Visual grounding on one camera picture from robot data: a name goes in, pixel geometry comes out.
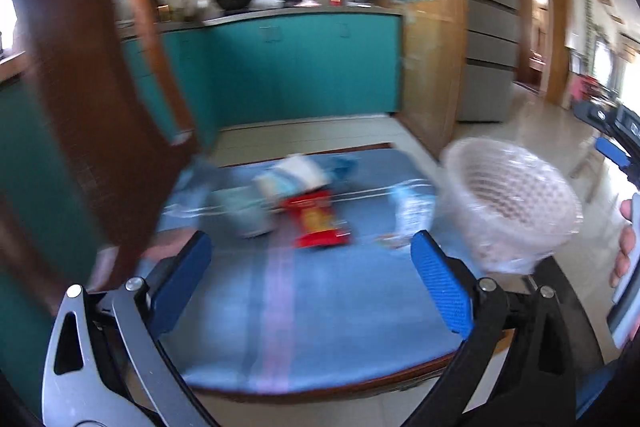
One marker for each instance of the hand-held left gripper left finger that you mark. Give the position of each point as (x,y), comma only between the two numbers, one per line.
(182,277)

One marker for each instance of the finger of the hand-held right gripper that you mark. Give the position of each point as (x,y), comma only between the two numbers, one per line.
(612,152)
(600,114)

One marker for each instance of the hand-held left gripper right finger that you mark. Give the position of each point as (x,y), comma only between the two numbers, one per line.
(442,289)

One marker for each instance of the white lattice wastebasket with liner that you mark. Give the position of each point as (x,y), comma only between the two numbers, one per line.
(510,207)

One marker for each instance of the person's right hand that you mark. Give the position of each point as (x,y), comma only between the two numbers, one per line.
(625,252)

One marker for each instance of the pink clothing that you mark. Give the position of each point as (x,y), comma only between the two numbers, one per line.
(581,89)

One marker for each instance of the clear plastic water bottle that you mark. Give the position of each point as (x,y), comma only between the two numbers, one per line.
(412,212)

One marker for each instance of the brown wooden door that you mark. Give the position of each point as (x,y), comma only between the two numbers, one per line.
(531,32)

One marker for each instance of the blue striped tablecloth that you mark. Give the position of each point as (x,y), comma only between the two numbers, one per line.
(300,307)

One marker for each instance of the grey refrigerator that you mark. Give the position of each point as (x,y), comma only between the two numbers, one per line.
(490,57)

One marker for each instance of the red snack packet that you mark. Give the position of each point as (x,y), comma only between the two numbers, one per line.
(317,222)

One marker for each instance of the blue and white carton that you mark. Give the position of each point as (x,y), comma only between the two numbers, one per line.
(292,179)

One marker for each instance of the wooden framed glass door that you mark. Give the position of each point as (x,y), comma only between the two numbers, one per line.
(425,57)

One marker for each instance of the carved wooden chair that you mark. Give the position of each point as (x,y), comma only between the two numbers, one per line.
(75,82)

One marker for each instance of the teal base cabinets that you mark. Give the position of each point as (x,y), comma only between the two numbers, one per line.
(300,67)

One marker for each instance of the black wok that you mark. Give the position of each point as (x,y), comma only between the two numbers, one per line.
(235,1)

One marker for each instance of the grey kitchen countertop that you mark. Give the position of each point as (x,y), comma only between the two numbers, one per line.
(280,13)

